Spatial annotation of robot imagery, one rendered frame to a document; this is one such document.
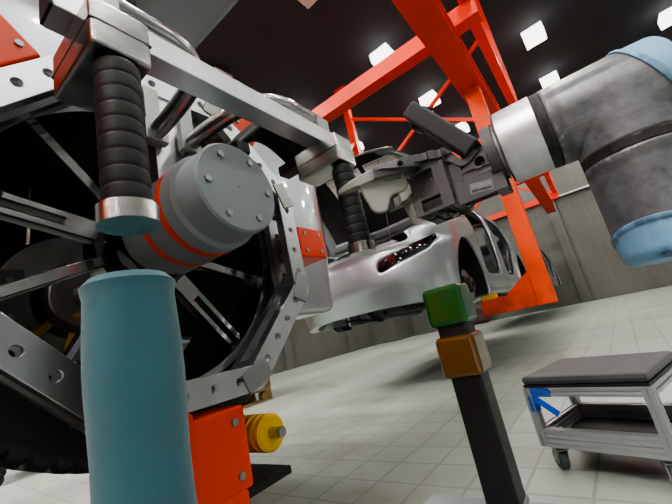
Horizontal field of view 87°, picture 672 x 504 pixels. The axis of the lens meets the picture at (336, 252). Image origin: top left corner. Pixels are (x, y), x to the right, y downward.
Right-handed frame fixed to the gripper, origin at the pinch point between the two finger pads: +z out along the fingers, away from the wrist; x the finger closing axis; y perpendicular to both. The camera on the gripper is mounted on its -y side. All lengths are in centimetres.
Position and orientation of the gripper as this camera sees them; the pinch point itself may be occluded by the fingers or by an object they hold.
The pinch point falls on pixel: (364, 199)
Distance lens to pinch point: 56.0
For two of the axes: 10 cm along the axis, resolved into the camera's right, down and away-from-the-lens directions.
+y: 2.1, 9.5, -2.4
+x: 5.9, 0.7, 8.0
